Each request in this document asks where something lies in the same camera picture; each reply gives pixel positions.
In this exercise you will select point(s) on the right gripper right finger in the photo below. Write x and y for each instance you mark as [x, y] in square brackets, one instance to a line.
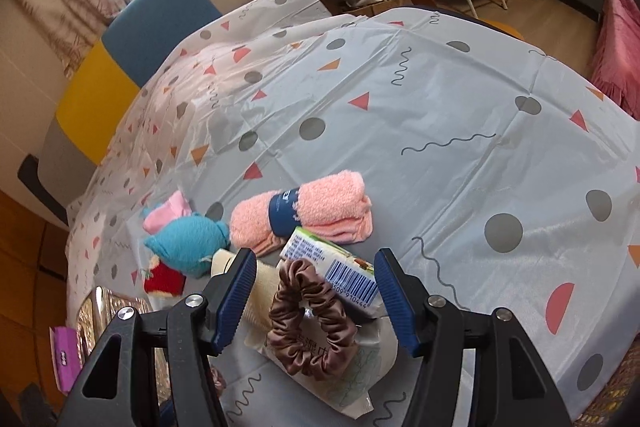
[512, 386]

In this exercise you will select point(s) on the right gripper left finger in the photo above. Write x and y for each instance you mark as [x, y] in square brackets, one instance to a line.
[117, 385]

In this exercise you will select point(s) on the red christmas sock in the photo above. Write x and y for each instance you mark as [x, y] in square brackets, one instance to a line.
[162, 281]

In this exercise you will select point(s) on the pink scrunchie light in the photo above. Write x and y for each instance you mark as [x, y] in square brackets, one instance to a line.
[218, 380]

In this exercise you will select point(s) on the white plastic packet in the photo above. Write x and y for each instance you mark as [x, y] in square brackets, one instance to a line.
[348, 394]

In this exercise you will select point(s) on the blue plush toy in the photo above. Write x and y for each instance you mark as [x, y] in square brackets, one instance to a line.
[181, 238]

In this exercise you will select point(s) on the beige bandage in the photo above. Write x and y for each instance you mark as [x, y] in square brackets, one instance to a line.
[266, 284]

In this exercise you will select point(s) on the blue tissue pack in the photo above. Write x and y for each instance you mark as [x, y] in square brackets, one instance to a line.
[351, 277]

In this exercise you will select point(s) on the brown satin scrunchie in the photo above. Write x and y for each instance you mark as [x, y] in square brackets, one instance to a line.
[301, 290]

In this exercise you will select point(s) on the pink towel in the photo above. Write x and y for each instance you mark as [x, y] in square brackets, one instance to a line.
[335, 208]

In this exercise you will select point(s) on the ornate gold tissue box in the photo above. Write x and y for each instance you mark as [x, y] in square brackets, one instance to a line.
[92, 318]

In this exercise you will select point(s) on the purple cardboard box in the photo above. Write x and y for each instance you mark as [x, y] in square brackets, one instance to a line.
[66, 360]

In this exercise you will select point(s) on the patterned plastic tablecloth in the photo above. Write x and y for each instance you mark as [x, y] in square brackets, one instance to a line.
[496, 174]

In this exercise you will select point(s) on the wicker chair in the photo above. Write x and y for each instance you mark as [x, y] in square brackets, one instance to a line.
[618, 403]

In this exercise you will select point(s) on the grey yellow blue sofa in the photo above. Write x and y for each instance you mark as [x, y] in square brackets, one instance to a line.
[113, 73]

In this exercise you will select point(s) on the pink ruffled blanket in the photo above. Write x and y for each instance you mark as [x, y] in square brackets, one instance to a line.
[615, 69]

